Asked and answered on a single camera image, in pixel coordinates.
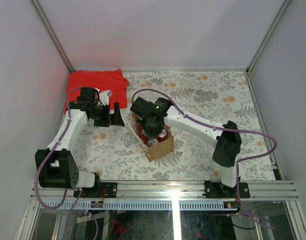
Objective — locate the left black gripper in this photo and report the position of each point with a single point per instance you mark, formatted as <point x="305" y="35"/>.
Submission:
<point x="115" y="119"/>

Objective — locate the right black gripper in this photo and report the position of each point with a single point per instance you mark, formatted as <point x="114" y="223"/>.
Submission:
<point x="151" y="133"/>

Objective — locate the red cola can front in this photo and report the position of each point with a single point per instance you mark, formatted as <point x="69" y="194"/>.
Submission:
<point x="144" y="137"/>

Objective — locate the watermelon canvas tote bag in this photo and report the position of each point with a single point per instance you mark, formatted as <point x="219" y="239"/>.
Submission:
<point x="156" y="151"/>

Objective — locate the purple soda can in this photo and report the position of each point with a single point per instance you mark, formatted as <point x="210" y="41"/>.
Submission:
<point x="152" y="141"/>

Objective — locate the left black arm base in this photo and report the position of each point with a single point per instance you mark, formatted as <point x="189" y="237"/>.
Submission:
<point x="103" y="191"/>

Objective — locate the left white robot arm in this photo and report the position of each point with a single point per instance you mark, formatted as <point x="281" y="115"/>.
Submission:
<point x="56" y="167"/>

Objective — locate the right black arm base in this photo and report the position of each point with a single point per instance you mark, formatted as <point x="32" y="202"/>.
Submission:
<point x="217" y="190"/>

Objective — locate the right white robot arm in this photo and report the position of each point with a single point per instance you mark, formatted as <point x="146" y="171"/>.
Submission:
<point x="224" y="137"/>

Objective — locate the floral patterned table mat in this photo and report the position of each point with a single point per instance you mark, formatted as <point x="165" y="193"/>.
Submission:
<point x="115" y="154"/>

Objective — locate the red folded cloth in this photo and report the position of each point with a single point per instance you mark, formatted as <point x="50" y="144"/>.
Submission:
<point x="102" y="80"/>

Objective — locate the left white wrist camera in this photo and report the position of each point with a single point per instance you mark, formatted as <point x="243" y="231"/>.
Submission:
<point x="103" y="97"/>

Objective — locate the aluminium front rail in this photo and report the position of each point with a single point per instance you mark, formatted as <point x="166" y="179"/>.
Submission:
<point x="253" y="190"/>

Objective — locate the white slotted cable duct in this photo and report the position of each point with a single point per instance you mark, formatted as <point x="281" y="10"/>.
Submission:
<point x="163" y="205"/>

